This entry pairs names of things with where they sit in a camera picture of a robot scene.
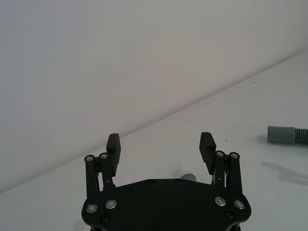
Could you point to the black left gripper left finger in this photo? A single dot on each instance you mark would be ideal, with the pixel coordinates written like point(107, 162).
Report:
point(113, 149)

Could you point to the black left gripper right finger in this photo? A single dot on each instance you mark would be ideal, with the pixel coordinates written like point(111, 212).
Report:
point(206, 149)

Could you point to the small grey round cap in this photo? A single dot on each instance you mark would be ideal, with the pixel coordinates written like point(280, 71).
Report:
point(189, 176)

